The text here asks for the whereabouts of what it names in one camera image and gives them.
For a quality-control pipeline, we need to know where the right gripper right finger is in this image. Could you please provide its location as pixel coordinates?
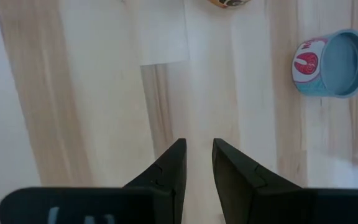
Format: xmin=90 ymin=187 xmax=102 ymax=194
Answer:
xmin=211 ymin=138 xmax=358 ymax=224

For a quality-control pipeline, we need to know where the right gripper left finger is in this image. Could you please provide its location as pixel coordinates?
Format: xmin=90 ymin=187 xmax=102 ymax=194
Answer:
xmin=0 ymin=138 xmax=188 ymax=224

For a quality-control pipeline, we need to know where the flat salmon can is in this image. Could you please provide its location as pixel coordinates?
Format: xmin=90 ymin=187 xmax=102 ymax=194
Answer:
xmin=291 ymin=28 xmax=358 ymax=99

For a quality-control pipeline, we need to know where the flat yellow pineapple can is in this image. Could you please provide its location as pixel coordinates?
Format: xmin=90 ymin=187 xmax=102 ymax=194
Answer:
xmin=208 ymin=0 xmax=251 ymax=9

